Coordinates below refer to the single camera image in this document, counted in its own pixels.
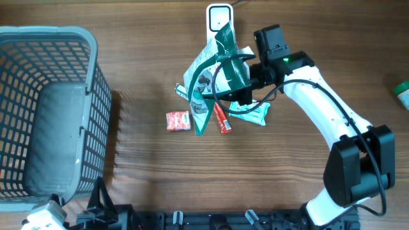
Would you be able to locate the green grip gloves package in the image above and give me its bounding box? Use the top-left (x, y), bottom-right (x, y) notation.
top-left (183, 22), bottom-right (253, 135)

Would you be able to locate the mint toilet wipes pack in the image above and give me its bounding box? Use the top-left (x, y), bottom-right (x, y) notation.
top-left (229, 100), bottom-right (270, 126)

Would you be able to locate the red snack stick packet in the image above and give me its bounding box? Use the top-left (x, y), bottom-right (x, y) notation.
top-left (213, 103), bottom-right (232, 134)

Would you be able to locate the green white gum box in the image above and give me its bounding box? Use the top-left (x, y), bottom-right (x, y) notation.
top-left (174, 83), bottom-right (189, 100)

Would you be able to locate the red white tissue pack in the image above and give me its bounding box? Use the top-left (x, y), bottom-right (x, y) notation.
top-left (166, 111), bottom-right (191, 132)

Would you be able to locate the green lid jar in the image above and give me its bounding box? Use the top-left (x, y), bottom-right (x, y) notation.
top-left (393, 80), bottom-right (409, 110)

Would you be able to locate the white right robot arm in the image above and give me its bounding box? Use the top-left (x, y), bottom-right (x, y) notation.
top-left (204, 24), bottom-right (396, 229)

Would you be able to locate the white barcode scanner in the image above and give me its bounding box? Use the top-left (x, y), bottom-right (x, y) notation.
top-left (206, 3), bottom-right (234, 43)

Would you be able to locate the grey plastic shopping basket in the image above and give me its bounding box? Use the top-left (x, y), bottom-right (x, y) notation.
top-left (1, 26), bottom-right (112, 212)

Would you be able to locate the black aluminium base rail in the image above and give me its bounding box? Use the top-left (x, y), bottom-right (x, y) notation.
top-left (75, 204), bottom-right (361, 230)

